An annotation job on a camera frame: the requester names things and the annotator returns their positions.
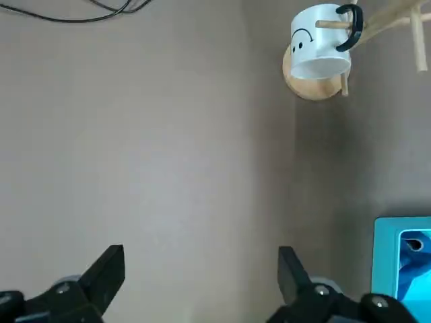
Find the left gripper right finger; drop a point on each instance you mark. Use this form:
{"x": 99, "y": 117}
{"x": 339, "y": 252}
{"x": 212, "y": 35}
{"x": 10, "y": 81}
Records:
{"x": 303, "y": 296}

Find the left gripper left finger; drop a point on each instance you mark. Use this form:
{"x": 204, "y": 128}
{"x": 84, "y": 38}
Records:
{"x": 84, "y": 296}

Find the cyan plastic box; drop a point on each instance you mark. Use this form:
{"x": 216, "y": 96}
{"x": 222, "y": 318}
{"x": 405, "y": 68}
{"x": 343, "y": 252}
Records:
{"x": 385, "y": 255}

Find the wooden mug stand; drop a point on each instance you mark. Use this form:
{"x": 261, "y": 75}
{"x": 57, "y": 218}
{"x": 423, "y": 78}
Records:
{"x": 316, "y": 91}

